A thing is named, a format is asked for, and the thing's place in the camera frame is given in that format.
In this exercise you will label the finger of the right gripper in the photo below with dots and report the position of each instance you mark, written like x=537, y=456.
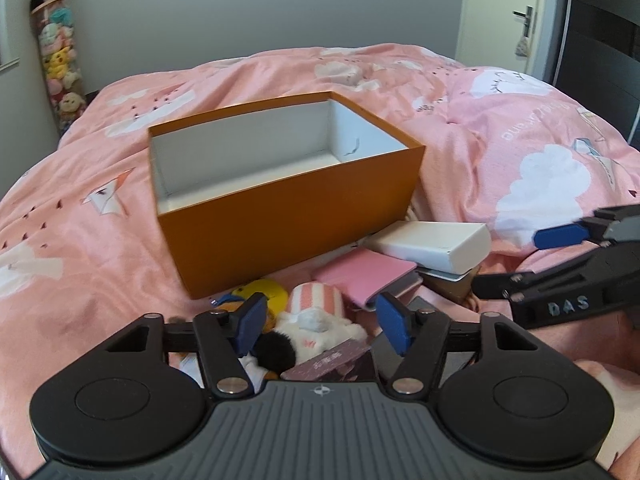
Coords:
x=505, y=287
x=619, y=224

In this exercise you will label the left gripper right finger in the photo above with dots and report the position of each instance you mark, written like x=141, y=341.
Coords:
x=420, y=338

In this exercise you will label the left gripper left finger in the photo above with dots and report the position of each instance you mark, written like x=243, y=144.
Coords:
x=223, y=338

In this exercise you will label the brown plush blue outfit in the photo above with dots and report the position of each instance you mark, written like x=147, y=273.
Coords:
x=235, y=304

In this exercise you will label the brown small cardboard box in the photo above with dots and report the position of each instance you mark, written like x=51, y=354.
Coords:
x=454, y=287

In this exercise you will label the dark picture card box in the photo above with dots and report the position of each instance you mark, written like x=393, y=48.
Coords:
x=351, y=361

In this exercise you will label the pink wallet case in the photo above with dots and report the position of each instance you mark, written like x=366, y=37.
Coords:
x=362, y=275

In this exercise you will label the white plush striped hat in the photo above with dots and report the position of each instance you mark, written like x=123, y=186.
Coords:
x=313, y=322

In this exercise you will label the white glasses case box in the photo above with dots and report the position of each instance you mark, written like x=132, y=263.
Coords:
x=449, y=247

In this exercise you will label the orange cardboard box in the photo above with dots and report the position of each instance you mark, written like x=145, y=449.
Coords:
x=251, y=189

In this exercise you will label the pink patterned duvet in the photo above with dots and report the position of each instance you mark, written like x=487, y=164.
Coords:
x=82, y=253

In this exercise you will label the dark wardrobe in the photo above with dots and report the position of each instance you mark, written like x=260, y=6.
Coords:
x=599, y=61

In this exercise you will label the white door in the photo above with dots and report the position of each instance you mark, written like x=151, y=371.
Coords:
x=490, y=35

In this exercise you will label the plush toy storage tube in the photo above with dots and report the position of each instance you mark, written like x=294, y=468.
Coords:
x=53, y=27

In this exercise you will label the black door handle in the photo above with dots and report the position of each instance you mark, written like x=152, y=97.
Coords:
x=527, y=18

